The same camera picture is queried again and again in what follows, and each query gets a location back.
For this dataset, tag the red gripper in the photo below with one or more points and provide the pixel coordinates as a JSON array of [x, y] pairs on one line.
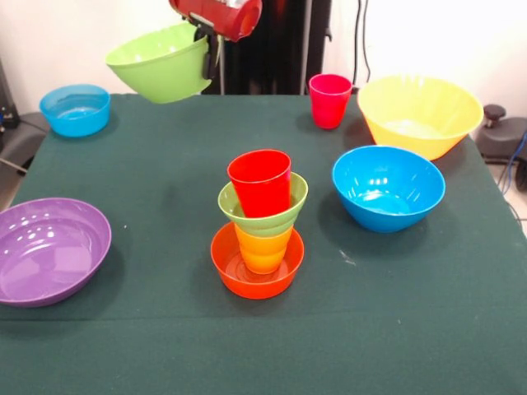
[[222, 16]]

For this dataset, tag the large green plastic bowl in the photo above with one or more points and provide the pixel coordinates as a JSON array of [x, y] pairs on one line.
[[164, 70]]

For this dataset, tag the small blue plastic bowl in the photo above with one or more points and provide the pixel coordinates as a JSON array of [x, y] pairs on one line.
[[76, 119]]

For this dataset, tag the red plastic cup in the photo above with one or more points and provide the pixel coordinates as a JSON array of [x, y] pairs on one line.
[[261, 189]]

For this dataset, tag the small green ribbed bowl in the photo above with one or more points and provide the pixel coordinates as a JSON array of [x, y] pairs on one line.
[[296, 205]]

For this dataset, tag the orange plastic cup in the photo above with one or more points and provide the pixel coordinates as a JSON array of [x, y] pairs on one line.
[[263, 251]]

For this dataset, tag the orange plastic bowl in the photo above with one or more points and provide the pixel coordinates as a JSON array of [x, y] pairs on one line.
[[230, 275]]

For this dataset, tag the purple plastic bowl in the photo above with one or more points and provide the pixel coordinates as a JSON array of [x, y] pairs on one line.
[[49, 255]]

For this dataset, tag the pink plastic cup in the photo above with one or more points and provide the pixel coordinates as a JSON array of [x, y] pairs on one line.
[[327, 107]]

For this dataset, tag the grey machine base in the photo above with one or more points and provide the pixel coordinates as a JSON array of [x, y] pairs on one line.
[[24, 136]]

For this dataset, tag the black equipment rack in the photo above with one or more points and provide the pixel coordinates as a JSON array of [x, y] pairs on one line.
[[6, 103]]

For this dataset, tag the yellow plastic bowl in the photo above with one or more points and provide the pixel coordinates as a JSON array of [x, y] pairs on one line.
[[420, 107]]

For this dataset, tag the large blue plastic bowl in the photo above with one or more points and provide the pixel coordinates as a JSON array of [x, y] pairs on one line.
[[387, 185]]

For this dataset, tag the dark green tablecloth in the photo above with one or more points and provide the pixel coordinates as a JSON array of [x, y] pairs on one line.
[[263, 341]]

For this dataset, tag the grey base with black knob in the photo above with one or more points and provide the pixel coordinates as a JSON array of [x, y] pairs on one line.
[[502, 136]]

